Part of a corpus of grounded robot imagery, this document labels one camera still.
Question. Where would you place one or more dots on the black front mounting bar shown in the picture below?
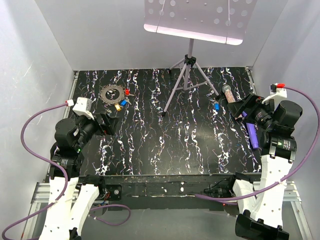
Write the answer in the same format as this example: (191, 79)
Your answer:
(174, 192)

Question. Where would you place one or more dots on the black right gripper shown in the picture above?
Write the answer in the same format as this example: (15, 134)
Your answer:
(251, 101)

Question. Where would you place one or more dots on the lilac music stand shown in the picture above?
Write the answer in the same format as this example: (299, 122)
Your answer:
(217, 21)

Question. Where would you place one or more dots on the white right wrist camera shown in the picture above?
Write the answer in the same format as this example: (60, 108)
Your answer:
(278, 93)

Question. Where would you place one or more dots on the yellow key tag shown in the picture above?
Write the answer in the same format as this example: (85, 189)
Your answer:
(118, 107)

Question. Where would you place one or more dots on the blue tagged key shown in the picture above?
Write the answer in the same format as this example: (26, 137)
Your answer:
(216, 105)

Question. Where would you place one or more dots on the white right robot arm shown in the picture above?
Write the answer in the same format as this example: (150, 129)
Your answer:
(260, 211)

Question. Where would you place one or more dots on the glitter toy microphone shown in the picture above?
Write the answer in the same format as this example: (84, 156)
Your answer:
(226, 89)

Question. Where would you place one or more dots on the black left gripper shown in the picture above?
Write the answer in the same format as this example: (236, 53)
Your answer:
(109, 125)

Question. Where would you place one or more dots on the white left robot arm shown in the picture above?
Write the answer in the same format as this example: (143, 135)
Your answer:
(65, 218)

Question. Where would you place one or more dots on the round metal keyring disc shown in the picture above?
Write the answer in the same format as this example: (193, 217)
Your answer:
(112, 94)

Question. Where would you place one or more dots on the purple toy microphone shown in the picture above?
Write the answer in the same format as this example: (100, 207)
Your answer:
(252, 135)

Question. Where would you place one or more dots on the red key tag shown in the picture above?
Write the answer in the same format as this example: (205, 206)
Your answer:
(128, 93)

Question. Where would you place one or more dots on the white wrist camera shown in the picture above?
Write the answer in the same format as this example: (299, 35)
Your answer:
(82, 107)
(278, 93)

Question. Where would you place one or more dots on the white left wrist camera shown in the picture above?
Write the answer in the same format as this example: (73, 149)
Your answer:
(82, 107)

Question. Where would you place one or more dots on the blue key tag on disc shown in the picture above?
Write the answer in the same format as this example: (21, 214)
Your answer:
(125, 102)

